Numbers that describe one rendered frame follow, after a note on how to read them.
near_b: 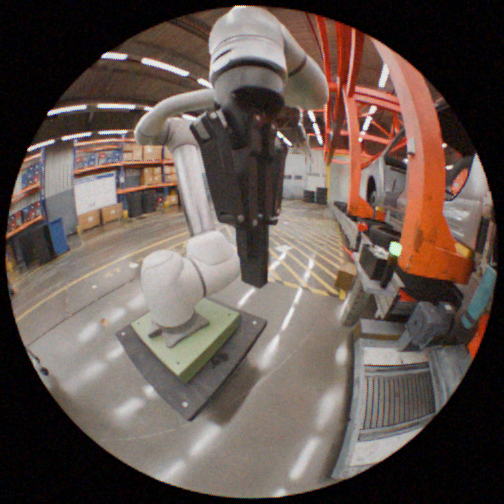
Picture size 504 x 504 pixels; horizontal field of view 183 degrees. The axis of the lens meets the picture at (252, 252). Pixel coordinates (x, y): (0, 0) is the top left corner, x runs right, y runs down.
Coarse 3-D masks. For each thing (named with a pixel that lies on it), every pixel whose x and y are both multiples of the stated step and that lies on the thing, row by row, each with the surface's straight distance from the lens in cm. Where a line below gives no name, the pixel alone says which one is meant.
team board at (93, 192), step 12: (84, 180) 554; (96, 180) 555; (108, 180) 560; (84, 192) 549; (96, 192) 550; (108, 192) 555; (84, 204) 546; (96, 204) 547; (108, 204) 553; (120, 228) 565
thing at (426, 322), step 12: (420, 312) 95; (432, 312) 97; (444, 312) 104; (408, 324) 104; (420, 324) 94; (432, 324) 92; (444, 324) 109; (408, 336) 109; (420, 336) 95; (432, 336) 102; (396, 348) 114; (408, 348) 120; (420, 348) 128
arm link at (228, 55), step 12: (240, 36) 23; (252, 36) 23; (216, 48) 23; (228, 48) 21; (240, 48) 20; (252, 48) 20; (264, 48) 21; (276, 48) 22; (216, 60) 21; (228, 60) 19; (240, 60) 19; (252, 60) 19; (264, 60) 19; (276, 60) 20; (216, 72) 20; (276, 72) 20
